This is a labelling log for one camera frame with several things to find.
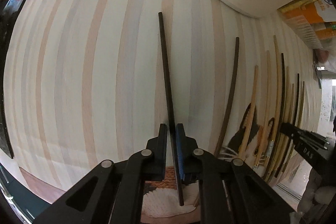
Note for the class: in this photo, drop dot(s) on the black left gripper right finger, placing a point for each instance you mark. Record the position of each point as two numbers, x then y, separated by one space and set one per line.
229 191

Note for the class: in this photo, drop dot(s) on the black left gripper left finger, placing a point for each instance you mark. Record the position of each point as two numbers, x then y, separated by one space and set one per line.
112 192

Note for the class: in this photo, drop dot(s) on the black chopstick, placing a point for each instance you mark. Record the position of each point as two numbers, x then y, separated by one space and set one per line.
170 108
291 119
281 113

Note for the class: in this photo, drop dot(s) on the black stove top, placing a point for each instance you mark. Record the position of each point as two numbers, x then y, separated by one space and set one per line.
6 146

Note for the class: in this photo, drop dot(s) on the dark brown chopstick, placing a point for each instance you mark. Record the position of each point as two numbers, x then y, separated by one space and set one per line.
230 100

